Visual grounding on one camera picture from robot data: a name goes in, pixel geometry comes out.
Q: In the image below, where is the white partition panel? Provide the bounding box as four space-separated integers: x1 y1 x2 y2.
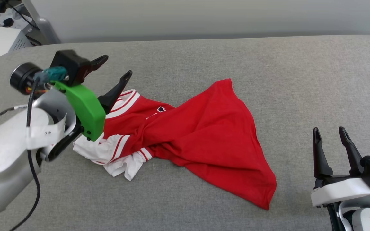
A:
23 0 370 42

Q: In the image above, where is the black cylindrical left gripper motor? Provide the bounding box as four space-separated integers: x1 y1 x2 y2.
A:
10 62 44 95

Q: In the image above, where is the grey partition foot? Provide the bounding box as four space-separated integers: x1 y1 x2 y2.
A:
36 17 61 45

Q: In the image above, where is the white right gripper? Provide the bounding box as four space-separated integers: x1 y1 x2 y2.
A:
311 126 370 208

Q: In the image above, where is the red white basketball jersey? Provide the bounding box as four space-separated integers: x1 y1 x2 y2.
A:
73 78 277 211

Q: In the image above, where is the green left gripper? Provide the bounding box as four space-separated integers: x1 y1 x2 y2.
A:
54 55 133 142

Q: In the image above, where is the teal cable connector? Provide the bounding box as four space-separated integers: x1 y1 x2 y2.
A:
34 66 68 84

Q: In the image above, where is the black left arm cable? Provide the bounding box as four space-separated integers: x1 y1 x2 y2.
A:
9 77 42 231

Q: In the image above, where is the white paper label tag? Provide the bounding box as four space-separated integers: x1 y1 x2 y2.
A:
26 113 67 150

